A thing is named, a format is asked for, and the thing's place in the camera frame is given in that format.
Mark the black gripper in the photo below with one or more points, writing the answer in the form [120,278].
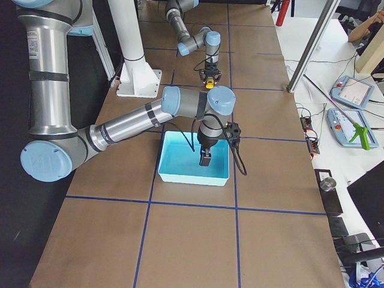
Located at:
[206,141]
[210,66]

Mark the yellow beetle toy car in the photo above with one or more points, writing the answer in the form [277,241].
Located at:
[209,84]

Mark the person forearm in background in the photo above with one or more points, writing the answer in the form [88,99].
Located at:
[363,29]

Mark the light blue plastic bin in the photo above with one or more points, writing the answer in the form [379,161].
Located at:
[179,163]

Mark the red fire extinguisher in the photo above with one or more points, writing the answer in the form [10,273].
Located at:
[282,12]

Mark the orange black connector block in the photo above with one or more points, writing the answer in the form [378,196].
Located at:
[311,136]

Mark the small metal cup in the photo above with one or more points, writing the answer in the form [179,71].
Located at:
[327,184]

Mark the black box under cup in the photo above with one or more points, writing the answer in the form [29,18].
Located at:
[330,199]

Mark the lower teach pendant tablet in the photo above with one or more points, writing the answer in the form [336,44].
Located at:
[343,130]

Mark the teach pendant tablet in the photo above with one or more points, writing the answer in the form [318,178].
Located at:
[352,92]
[343,130]

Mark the upper teach pendant tablet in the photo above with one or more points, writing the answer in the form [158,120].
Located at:
[352,92]

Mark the wooden board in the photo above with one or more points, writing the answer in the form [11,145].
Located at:
[372,55]

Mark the black monitor edge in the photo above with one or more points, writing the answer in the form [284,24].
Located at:
[367,195]

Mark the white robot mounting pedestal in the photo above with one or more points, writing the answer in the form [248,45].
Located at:
[137,78]

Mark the aluminium frame post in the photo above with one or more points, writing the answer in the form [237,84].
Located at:
[319,29]

